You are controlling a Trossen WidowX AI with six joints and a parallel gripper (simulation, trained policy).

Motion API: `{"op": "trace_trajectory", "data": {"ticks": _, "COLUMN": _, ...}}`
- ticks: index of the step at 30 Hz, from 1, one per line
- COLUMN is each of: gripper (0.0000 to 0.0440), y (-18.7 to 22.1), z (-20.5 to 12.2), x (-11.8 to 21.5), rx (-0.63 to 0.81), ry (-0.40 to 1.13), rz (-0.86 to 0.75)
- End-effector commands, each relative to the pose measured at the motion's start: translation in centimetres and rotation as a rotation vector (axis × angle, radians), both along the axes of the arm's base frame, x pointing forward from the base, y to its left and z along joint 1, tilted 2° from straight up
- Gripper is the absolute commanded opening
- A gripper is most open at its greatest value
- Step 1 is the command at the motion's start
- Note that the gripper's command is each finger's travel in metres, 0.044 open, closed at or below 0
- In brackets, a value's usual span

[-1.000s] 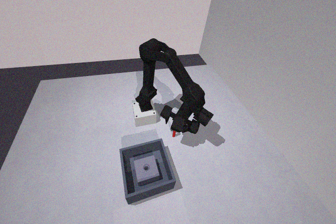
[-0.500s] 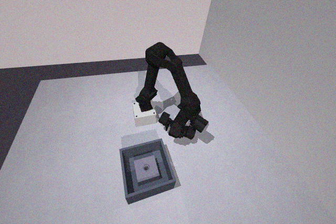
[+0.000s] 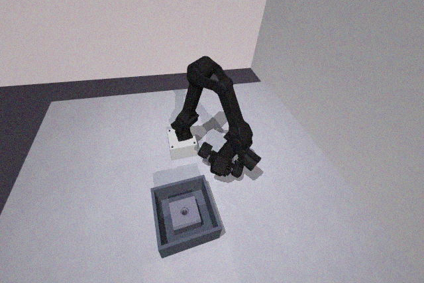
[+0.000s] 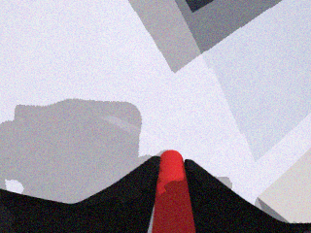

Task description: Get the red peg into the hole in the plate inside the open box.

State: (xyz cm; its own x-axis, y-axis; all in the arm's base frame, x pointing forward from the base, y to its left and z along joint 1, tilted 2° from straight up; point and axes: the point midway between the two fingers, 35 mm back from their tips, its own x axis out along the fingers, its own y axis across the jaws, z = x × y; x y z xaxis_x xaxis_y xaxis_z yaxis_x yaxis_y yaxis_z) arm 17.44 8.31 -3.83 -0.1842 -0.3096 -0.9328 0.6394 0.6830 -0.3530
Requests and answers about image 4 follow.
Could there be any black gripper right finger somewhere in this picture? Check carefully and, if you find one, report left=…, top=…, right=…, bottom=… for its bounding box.
left=184, top=159, right=311, bottom=233

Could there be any red peg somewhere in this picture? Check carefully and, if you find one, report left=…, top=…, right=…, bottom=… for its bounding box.
left=152, top=150, right=195, bottom=233

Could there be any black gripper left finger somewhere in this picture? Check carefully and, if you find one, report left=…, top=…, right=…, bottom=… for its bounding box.
left=0, top=156, right=160, bottom=233

